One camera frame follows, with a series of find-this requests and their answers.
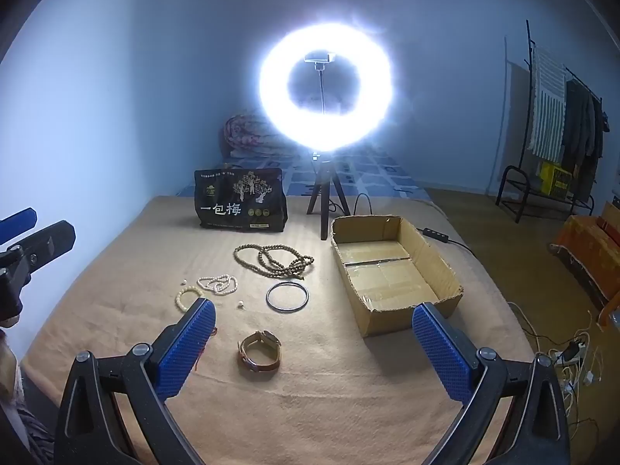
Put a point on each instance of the black clothes rack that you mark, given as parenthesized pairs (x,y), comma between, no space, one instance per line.
(508,174)

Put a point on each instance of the yellow box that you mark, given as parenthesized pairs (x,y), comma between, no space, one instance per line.
(554,179)

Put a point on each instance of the black snack bag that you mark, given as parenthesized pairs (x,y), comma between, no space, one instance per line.
(242,198)

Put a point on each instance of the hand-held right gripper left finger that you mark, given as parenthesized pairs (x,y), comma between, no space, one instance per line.
(186,344)

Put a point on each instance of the metal bangle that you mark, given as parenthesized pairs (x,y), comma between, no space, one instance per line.
(267,296)

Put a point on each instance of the black tripod stand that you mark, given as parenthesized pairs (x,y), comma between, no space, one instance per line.
(323,193)

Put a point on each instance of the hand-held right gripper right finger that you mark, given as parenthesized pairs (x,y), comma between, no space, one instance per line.
(441,353)

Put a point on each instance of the grey patterned cloth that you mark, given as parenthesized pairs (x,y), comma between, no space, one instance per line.
(29,431)

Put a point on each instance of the white power strip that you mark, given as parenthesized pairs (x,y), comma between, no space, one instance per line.
(569,354)

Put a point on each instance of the cardboard box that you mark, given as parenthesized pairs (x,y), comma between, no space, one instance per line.
(387,276)

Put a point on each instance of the orange cloth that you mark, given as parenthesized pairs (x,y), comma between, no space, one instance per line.
(591,247)

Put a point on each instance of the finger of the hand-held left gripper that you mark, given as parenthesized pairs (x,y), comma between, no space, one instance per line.
(48,241)
(22,219)

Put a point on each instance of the folded floral quilt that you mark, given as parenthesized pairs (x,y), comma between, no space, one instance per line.
(242,135)

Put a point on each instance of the blue checked bed sheet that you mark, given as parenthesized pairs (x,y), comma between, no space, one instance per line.
(378,174)

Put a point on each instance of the phone holder clamp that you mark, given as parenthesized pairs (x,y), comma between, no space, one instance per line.
(319,57)

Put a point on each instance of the striped towel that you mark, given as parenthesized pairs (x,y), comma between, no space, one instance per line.
(547,106)

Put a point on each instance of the dark hanging clothes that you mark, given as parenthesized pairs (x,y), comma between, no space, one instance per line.
(581,131)

